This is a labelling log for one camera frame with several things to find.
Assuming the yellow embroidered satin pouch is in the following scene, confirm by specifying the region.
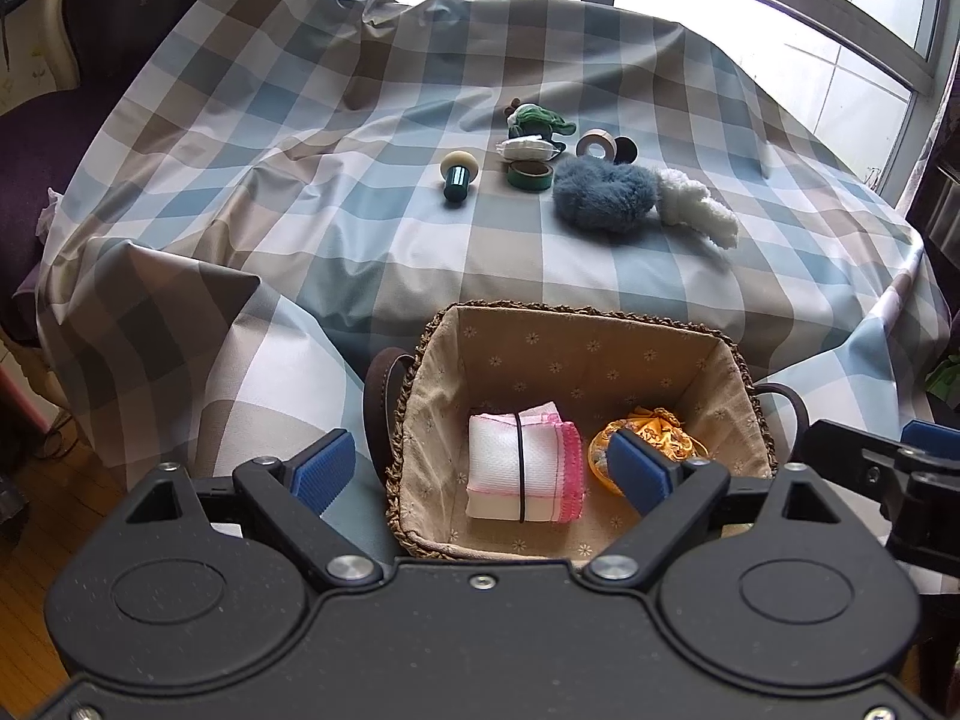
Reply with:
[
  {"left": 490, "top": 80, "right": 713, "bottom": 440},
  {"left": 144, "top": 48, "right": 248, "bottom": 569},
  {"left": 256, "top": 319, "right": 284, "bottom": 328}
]
[{"left": 586, "top": 406, "right": 708, "bottom": 496}]

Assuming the pink white cloth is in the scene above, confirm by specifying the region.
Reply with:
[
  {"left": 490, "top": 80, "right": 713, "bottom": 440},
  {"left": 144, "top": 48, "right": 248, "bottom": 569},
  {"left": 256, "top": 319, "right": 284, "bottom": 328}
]
[{"left": 466, "top": 401, "right": 586, "bottom": 523}]

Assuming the blue-grey furry plush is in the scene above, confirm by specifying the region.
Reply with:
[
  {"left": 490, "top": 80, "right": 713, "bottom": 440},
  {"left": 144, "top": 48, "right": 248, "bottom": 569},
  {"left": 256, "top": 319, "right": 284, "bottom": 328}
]
[{"left": 553, "top": 156, "right": 659, "bottom": 234}]

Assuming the green tape roll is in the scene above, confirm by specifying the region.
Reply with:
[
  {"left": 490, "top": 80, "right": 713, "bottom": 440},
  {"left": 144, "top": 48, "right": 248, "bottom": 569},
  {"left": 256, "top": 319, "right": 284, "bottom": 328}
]
[{"left": 506, "top": 161, "right": 553, "bottom": 193}]

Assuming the woven lined storage basket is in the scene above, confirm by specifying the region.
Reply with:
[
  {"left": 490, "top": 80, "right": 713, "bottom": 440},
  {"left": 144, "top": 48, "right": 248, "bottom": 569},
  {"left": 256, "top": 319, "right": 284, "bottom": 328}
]
[{"left": 363, "top": 301, "right": 778, "bottom": 564}]

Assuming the white fluffy plush toy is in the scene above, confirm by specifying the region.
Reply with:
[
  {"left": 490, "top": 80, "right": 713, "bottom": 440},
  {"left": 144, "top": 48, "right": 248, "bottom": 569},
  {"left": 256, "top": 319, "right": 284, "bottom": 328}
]
[{"left": 656, "top": 169, "right": 739, "bottom": 250}]

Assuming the checkered blue brown cloth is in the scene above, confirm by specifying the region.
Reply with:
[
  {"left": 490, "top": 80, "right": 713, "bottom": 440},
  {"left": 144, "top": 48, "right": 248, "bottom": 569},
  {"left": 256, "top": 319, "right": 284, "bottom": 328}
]
[{"left": 13, "top": 0, "right": 955, "bottom": 593}]

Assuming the black mushroom knob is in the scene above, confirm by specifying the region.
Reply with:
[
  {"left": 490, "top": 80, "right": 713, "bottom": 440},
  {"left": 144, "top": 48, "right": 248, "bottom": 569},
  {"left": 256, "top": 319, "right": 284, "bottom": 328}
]
[{"left": 613, "top": 135, "right": 638, "bottom": 164}]

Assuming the green beige mushroom stamp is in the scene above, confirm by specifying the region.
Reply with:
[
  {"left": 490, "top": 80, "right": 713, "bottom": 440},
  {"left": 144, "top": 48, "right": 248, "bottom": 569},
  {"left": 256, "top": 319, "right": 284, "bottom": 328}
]
[{"left": 439, "top": 149, "right": 480, "bottom": 205}]

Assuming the beige tape roll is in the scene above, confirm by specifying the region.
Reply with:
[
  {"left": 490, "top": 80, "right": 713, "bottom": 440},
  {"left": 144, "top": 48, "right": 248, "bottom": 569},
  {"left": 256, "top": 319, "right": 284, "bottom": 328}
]
[{"left": 576, "top": 128, "right": 617, "bottom": 163}]

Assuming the green plush toy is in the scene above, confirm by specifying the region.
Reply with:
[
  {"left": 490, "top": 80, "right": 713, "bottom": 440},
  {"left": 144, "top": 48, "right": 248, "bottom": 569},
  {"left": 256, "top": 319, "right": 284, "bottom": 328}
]
[{"left": 505, "top": 98, "right": 576, "bottom": 151}]

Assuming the ornate cream dark chair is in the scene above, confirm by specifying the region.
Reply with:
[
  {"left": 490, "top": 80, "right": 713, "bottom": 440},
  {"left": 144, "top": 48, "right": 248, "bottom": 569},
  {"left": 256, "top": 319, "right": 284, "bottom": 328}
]
[{"left": 2, "top": 0, "right": 197, "bottom": 348}]

